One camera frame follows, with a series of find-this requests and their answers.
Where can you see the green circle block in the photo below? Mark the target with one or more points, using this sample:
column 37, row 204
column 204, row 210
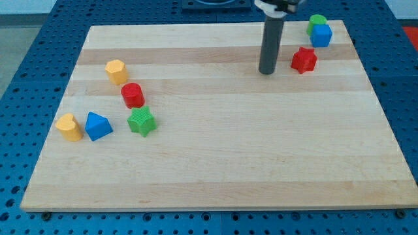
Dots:
column 315, row 19

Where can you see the yellow heart block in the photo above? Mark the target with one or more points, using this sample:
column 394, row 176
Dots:
column 69, row 127

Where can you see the red star block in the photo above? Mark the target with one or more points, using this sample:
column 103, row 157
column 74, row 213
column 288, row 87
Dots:
column 304, row 60

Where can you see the yellow hexagon block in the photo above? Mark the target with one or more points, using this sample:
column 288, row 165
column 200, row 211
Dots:
column 116, row 72

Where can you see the wooden board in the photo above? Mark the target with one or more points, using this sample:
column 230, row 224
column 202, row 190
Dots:
column 227, row 137

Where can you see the blue triangle block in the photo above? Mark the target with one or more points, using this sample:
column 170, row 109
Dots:
column 97, row 126

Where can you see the blue cube block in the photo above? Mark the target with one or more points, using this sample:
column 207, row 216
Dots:
column 321, row 36

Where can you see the red cylinder block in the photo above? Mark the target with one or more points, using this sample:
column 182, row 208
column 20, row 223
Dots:
column 132, row 95

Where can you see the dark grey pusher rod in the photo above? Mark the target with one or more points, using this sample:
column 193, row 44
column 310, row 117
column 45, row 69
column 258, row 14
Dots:
column 270, row 47

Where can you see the green star block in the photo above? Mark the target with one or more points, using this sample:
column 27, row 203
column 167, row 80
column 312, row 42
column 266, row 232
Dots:
column 141, row 121

